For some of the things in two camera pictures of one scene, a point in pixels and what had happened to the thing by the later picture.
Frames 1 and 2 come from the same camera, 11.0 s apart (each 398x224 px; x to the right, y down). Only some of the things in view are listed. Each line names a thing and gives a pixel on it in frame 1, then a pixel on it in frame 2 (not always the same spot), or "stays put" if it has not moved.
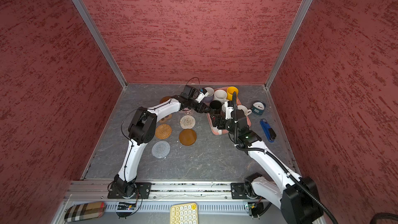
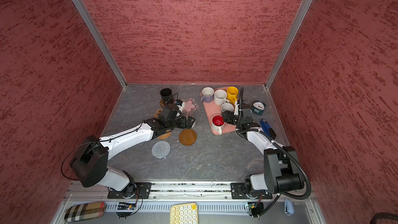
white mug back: x=220 y=95 stays put
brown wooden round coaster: x=187 y=137 stays put
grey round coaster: x=160 y=149 stays put
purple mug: x=211 y=91 stays put
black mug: x=215 y=107 → x=166 y=94
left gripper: x=201 y=107 → x=189 y=125
